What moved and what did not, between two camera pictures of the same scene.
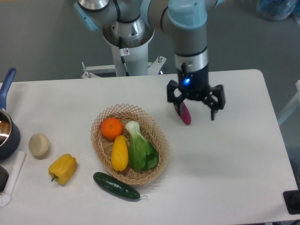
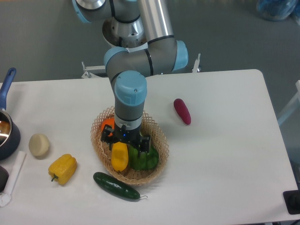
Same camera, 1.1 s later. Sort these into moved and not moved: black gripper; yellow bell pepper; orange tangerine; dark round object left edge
Moved: black gripper
Not moved: orange tangerine; yellow bell pepper; dark round object left edge
